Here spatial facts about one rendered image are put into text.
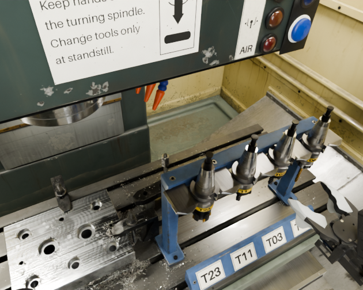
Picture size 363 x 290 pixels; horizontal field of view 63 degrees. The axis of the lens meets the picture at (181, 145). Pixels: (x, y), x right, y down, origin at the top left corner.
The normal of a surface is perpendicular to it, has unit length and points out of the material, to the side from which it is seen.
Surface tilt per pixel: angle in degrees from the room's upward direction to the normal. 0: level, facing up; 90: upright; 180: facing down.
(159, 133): 0
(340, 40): 90
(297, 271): 7
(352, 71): 90
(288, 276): 7
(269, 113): 24
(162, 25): 90
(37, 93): 90
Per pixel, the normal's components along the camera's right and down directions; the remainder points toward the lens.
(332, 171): -0.32, -0.53
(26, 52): 0.48, 0.63
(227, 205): 0.04, -0.71
